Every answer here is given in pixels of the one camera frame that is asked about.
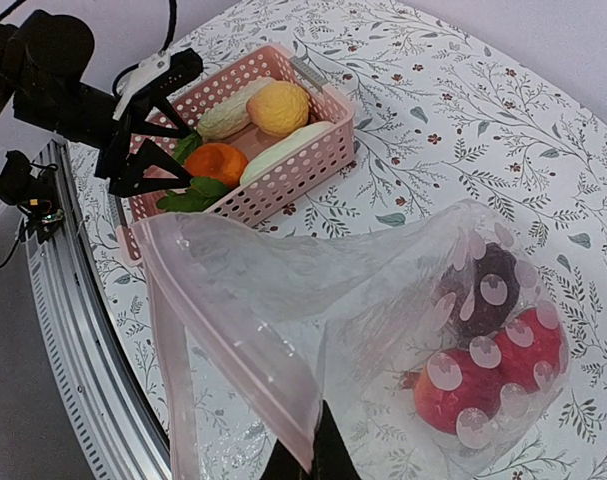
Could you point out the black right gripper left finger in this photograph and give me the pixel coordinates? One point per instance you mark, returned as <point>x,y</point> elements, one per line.
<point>283,466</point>

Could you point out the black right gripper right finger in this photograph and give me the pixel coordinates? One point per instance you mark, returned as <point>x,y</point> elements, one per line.
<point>331,458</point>

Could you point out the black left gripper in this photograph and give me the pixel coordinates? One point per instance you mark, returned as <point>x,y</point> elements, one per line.
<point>84,114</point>

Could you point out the red pomegranate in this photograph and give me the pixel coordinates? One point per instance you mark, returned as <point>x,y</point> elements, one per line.
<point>451,382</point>

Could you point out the clear zip top bag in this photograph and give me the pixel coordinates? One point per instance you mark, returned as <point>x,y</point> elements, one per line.
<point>288,323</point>

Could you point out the pink plastic basket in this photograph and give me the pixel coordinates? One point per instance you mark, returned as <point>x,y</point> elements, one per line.
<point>313,163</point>

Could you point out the dark purple fruit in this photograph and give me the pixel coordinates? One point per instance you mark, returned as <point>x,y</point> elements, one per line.
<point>485,293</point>

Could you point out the red apple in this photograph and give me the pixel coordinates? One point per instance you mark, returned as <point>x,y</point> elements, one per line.
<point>530,348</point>

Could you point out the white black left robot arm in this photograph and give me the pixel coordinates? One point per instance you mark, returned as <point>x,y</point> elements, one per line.
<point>41,65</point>

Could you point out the green leafy vegetable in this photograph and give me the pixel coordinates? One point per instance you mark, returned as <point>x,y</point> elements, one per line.
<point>203,192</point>

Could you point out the orange tangerine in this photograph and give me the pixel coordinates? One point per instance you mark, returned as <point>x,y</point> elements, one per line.
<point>217,161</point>

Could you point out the pale ridged gourd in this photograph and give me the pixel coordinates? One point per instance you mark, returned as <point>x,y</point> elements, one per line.
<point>230,116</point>

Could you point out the white eggplant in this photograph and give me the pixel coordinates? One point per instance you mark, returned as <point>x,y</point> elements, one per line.
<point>283,149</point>

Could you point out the yellow peach fruit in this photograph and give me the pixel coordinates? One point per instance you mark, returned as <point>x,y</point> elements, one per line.
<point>279,108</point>

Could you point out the floral patterned table mat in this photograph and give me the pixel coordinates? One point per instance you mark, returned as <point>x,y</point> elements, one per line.
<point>439,116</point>

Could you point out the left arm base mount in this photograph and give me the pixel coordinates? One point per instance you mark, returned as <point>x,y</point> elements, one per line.
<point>32,189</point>

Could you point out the aluminium front rail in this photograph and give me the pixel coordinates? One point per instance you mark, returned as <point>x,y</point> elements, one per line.
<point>90,306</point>

